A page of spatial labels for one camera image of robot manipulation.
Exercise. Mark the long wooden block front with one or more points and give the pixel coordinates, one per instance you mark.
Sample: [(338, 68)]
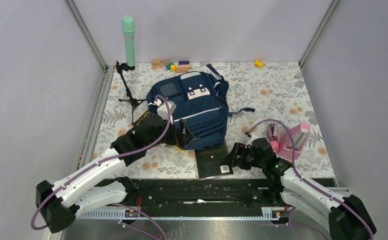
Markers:
[(181, 69)]

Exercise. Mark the light wooden cube block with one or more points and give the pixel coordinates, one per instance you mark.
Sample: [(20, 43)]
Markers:
[(156, 62)]

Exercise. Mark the slotted metal cable rail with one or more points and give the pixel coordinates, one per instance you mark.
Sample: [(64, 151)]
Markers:
[(189, 212)]

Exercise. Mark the long wooden block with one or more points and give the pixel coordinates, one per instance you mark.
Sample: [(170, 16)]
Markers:
[(185, 66), (181, 69)]

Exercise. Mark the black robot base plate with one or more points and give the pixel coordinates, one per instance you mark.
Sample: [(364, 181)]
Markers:
[(175, 192)]

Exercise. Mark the yellow block far right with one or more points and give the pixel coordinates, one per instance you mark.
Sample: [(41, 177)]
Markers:
[(258, 64)]

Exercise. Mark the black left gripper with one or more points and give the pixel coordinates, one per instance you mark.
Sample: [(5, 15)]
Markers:
[(185, 137)]

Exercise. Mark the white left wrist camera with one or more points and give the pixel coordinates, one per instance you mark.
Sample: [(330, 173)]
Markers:
[(165, 110)]

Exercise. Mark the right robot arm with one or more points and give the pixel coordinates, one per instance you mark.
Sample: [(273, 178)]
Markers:
[(344, 217)]

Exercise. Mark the green microphone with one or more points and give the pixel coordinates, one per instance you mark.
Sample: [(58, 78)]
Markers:
[(128, 31)]

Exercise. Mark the teal toy block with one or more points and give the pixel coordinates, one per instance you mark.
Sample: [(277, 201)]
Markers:
[(169, 65)]

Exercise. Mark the black tripod stand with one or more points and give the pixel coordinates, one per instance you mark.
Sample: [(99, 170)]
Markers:
[(134, 102)]

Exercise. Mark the yellow book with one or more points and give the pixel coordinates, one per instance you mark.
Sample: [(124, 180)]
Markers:
[(179, 149)]

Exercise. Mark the yellow toy block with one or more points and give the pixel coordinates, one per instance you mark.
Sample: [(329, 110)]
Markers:
[(173, 68)]

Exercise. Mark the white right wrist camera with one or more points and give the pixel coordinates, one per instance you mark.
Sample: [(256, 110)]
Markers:
[(251, 136)]

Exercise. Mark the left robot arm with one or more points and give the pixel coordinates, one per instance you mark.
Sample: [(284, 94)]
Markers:
[(58, 204)]

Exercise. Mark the purple studded toy brick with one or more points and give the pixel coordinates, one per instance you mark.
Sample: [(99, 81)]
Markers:
[(184, 62)]

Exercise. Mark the long wooden block rear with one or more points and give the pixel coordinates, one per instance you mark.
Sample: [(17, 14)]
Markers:
[(185, 66)]

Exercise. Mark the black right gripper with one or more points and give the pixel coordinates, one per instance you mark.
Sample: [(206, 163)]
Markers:
[(231, 160)]

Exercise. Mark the pink box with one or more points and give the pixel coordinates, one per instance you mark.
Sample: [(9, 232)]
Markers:
[(292, 142)]

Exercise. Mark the brown wooden block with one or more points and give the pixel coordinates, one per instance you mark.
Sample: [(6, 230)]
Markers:
[(165, 62)]

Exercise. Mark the colourful treehouse storey book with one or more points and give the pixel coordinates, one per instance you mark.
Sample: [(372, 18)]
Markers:
[(143, 121)]

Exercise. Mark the navy blue student backpack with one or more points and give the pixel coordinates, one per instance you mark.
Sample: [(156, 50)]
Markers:
[(201, 99)]

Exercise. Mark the black notebook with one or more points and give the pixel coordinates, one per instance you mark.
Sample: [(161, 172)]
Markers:
[(212, 163)]

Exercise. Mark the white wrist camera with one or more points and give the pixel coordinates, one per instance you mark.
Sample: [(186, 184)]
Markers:
[(165, 110), (251, 136)]

